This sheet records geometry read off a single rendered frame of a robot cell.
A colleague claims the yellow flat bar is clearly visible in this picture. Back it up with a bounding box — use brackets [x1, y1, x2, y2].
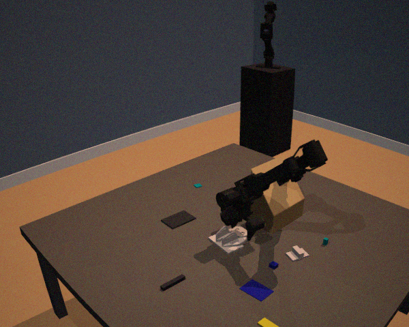
[257, 318, 279, 327]

